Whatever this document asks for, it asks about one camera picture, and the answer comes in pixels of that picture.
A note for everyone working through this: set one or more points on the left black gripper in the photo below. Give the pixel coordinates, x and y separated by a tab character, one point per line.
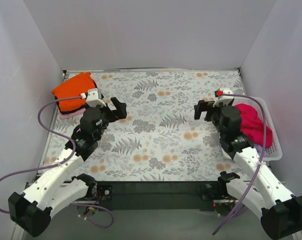
113	111

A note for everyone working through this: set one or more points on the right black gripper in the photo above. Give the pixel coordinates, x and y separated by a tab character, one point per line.
208	112

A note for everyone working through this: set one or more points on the magenta t shirt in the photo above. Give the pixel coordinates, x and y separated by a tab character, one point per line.
252	126

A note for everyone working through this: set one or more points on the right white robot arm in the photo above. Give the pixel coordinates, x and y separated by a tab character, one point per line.
278	209

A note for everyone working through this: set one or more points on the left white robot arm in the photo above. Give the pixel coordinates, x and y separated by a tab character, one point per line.
34	208

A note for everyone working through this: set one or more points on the folded orange t shirt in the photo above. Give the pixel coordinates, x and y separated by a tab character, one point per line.
73	92

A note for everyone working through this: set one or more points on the floral table mat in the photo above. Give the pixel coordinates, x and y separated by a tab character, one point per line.
160	139

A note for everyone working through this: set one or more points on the folded pink t shirt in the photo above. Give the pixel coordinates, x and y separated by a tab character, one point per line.
70	113

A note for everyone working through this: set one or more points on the lavender t shirt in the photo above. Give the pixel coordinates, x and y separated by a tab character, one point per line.
260	151

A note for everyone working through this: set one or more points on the white plastic basket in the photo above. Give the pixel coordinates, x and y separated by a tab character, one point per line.
272	143

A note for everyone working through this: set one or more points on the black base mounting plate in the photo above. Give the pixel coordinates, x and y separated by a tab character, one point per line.
138	195

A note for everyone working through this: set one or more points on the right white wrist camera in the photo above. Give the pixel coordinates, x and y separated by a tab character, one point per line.
224	96

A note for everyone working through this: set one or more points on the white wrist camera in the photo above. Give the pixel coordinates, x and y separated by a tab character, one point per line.
224	96
93	98

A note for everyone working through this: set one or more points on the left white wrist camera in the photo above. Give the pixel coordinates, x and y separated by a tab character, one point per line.
93	98

